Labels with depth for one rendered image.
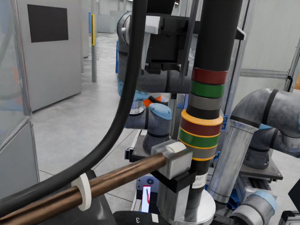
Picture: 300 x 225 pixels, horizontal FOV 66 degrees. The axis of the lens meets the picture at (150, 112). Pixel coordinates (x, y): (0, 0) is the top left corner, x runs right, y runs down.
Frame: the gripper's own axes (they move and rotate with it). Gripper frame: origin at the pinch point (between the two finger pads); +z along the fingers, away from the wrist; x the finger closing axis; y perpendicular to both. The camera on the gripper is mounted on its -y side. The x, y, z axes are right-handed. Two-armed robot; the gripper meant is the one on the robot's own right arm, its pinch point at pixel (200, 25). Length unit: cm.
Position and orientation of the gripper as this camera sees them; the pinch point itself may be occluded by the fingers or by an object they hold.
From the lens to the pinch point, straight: 25.0
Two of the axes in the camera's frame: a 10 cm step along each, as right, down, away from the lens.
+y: -0.8, 9.2, 3.7
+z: 2.6, 3.8, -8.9
